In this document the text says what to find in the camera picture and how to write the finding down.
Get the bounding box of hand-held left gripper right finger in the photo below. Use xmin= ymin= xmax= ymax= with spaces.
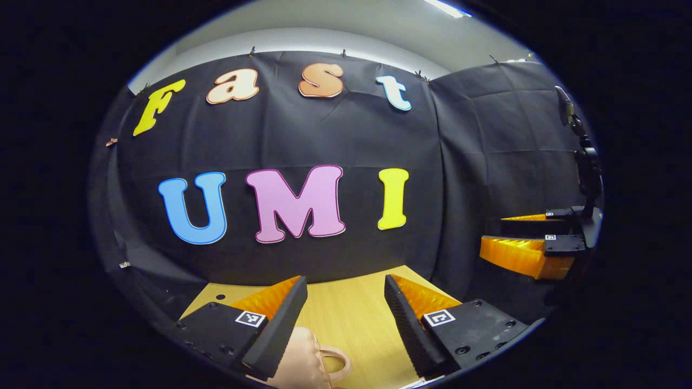
xmin=384 ymin=274 xmax=529 ymax=379

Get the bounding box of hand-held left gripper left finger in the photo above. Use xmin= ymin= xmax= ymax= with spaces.
xmin=176 ymin=276 xmax=309 ymax=380

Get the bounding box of pink suitcase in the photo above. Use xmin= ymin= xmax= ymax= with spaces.
xmin=246 ymin=326 xmax=352 ymax=389

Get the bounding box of black backdrop cloth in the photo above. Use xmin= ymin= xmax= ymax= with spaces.
xmin=86 ymin=50 xmax=603 ymax=325

